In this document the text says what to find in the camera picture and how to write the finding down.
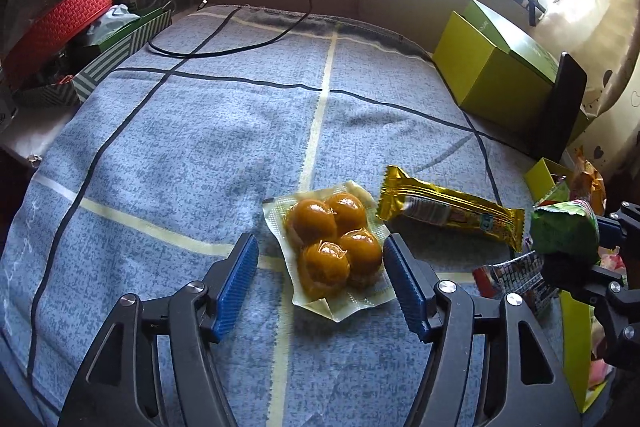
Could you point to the red woven basket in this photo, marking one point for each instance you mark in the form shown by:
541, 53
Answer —
55, 19

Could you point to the long gold snack packet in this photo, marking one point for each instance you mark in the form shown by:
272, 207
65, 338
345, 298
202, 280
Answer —
450, 212

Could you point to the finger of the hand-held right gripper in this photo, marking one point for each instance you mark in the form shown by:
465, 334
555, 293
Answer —
607, 232
570, 272

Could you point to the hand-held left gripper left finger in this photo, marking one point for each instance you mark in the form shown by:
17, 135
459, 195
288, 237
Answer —
237, 287

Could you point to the pale side table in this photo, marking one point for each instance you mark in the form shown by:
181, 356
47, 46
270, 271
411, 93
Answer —
20, 142

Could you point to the green snack packet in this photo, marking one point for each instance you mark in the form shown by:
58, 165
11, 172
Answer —
560, 232

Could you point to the dark red snack packet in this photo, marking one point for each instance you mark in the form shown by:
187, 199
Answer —
515, 277

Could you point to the vacuum packed egg yolks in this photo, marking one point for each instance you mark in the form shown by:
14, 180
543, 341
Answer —
330, 247

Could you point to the crumpled pale tissue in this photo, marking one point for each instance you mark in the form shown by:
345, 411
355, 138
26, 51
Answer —
115, 17

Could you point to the green striped box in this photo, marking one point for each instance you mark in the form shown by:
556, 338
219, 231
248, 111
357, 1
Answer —
120, 52

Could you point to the blue checked tablecloth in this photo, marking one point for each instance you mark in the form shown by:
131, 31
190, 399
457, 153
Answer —
200, 132

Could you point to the yellow-green cardboard box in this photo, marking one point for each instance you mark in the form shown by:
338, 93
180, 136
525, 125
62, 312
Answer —
480, 77

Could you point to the black smartphone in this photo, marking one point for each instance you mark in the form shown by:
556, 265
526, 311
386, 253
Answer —
560, 107

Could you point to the heart print curtain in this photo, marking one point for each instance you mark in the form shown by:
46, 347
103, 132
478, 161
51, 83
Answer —
600, 32

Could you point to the yellow-green box lid tray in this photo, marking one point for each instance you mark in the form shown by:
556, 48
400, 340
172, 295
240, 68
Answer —
575, 347

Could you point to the yellow biscuit packet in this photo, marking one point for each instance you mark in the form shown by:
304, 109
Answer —
587, 187

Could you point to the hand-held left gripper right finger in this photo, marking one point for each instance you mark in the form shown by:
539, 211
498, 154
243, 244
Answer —
405, 292

